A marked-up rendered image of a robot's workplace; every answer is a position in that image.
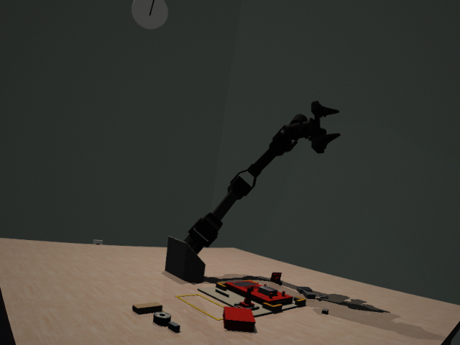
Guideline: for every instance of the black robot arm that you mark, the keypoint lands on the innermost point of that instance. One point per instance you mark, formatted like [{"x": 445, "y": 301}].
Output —
[{"x": 209, "y": 225}]

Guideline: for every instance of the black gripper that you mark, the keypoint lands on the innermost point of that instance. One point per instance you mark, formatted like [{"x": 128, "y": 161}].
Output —
[{"x": 312, "y": 128}]

